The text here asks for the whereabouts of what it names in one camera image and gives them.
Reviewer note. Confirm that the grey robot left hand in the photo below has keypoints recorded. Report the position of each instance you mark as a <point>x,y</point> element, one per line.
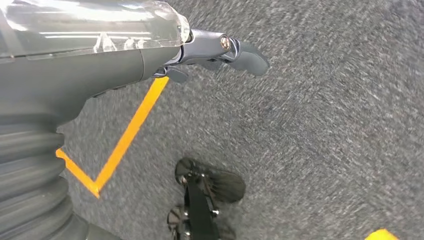
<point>82,69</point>

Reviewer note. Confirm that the yellow floor tape square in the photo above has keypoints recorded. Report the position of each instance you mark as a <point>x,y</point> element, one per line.
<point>129,136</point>

